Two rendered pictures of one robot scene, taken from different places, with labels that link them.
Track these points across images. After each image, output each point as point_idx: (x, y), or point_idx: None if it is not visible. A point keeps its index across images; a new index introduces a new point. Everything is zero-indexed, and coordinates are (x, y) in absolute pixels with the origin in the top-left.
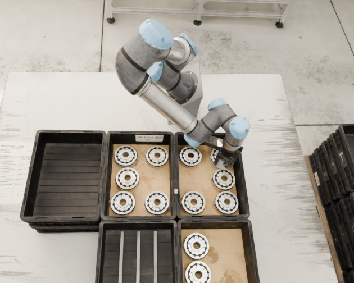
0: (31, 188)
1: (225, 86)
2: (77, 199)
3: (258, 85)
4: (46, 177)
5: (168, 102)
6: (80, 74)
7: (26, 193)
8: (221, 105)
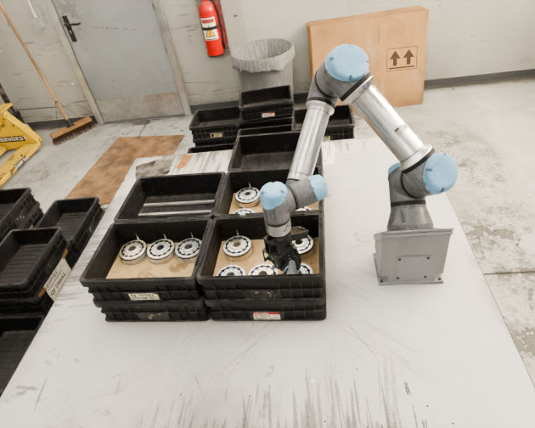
0: (266, 140)
1: (475, 333)
2: None
3: (504, 399)
4: (283, 155)
5: (305, 135)
6: None
7: (258, 134)
8: (308, 178)
